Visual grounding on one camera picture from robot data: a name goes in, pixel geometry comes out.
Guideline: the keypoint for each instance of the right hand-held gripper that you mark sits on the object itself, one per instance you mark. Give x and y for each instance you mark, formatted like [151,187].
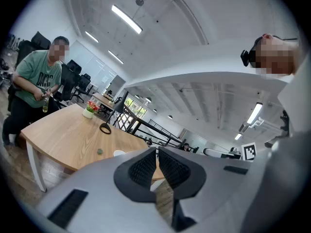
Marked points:
[248,151]

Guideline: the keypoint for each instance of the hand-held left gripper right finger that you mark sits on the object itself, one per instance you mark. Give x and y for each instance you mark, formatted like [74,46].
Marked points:
[187,178]

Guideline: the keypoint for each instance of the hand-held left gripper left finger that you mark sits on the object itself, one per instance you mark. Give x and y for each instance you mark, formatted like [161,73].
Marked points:
[136,178]

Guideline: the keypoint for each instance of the small white plate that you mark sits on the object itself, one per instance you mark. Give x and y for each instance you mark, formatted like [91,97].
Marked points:
[119,153]

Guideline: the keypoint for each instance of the red strawberry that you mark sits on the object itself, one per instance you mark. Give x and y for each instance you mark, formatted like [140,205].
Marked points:
[99,151]

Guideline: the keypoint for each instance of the ceiling light strip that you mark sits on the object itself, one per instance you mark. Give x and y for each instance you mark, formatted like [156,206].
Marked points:
[115,56]
[238,136]
[254,112]
[91,36]
[126,19]

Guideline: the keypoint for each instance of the black stair railing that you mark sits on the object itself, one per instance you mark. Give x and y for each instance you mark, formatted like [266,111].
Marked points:
[150,127]

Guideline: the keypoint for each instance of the black desk lamp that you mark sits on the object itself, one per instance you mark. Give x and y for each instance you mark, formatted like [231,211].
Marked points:
[118,99]
[106,128]

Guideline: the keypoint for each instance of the small potted white flowers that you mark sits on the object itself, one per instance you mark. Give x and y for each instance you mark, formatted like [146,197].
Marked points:
[111,101]

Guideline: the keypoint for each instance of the pink flowers in white pot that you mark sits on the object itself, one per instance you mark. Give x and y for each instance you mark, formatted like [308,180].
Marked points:
[90,109]

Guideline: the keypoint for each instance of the wooden table white legs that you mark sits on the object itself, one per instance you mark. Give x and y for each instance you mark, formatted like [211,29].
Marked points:
[102,98]

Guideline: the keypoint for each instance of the person's torso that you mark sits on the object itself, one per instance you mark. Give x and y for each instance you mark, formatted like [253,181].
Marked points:
[298,93]

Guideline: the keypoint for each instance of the black office chair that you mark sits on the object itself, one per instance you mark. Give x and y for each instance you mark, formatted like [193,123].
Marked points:
[40,40]
[69,79]
[83,84]

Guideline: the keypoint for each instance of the person's head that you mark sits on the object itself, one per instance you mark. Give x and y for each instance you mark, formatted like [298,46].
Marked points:
[274,54]

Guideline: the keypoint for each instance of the black head-mounted camera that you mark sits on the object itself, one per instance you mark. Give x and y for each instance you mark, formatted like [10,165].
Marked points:
[246,57]

